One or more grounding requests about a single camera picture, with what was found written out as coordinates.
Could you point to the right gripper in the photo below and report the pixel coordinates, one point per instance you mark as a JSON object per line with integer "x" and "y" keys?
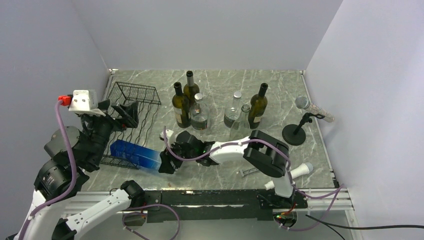
{"x": 166, "y": 166}

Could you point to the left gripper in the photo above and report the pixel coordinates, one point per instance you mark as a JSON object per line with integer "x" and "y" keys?
{"x": 129, "y": 113}

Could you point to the blue square glass bottle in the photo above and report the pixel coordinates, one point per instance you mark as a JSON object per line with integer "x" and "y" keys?
{"x": 140, "y": 156}

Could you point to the dark green wine bottle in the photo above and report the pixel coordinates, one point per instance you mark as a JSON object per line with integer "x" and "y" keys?
{"x": 181, "y": 106}

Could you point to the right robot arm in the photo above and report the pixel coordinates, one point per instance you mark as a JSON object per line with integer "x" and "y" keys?
{"x": 266, "y": 153}

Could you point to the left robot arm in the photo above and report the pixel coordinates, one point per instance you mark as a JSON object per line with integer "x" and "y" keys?
{"x": 75, "y": 150}

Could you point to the green wine bottle grey cap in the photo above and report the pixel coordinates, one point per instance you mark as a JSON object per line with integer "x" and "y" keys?
{"x": 191, "y": 88}

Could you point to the clear empty glass bottle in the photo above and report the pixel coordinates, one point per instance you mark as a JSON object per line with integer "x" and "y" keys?
{"x": 241, "y": 126}

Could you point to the clear labelled bottle silver cap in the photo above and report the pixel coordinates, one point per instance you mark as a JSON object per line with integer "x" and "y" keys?
{"x": 232, "y": 109}

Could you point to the dark wine bottle right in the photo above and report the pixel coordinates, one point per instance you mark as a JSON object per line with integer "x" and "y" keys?
{"x": 258, "y": 104}

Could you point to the grey tool coloured blocks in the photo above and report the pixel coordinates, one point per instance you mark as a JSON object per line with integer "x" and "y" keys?
{"x": 247, "y": 172}

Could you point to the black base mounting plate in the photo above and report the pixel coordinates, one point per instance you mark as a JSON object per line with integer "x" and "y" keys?
{"x": 259, "y": 204}

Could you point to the white toy microphone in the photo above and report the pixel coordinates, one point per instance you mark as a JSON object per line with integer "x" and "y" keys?
{"x": 303, "y": 169}

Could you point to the grey handheld microphone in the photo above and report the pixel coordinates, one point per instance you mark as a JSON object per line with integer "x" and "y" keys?
{"x": 303, "y": 103}

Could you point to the black wire wine rack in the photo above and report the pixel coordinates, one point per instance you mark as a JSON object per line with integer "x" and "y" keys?
{"x": 149, "y": 104}

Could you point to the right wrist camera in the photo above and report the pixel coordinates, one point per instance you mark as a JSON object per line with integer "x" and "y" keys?
{"x": 170, "y": 135}

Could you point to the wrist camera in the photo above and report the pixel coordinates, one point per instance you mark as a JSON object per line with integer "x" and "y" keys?
{"x": 82, "y": 102}
{"x": 170, "y": 135}

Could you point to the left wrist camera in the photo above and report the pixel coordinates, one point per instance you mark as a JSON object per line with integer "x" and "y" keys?
{"x": 82, "y": 102}

